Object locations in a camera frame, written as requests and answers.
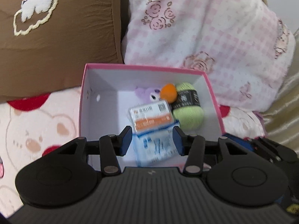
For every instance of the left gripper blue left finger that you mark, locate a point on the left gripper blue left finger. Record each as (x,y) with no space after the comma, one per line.
(111,146)

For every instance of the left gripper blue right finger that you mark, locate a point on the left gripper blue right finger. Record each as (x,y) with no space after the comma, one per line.
(191,146)

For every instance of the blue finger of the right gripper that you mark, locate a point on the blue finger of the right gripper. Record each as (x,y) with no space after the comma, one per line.
(241,142)

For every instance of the green yarn ball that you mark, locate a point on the green yarn ball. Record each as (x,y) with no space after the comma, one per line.
(186,108)

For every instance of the blue wet wipes pack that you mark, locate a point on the blue wet wipes pack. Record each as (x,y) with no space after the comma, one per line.
(154,146)

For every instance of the clear orange-labelled plastic case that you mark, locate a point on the clear orange-labelled plastic case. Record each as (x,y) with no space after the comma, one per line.
(150,116)

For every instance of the orange makeup sponge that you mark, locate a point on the orange makeup sponge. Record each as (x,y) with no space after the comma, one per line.
(168,93)

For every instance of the purple Kuromi plush toy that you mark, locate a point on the purple Kuromi plush toy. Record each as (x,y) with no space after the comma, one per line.
(147,95)

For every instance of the olive satin curtain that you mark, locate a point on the olive satin curtain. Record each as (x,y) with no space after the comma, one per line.
(281,119)

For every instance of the pink cardboard box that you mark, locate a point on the pink cardboard box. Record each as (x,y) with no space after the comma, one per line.
(115,96)

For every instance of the red bear print blanket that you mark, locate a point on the red bear print blanket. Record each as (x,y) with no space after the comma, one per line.
(33,127)

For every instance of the pink checked pillow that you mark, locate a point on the pink checked pillow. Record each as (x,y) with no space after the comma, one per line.
(242,46)

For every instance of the brown pillow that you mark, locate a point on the brown pillow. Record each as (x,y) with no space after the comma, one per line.
(45,44)

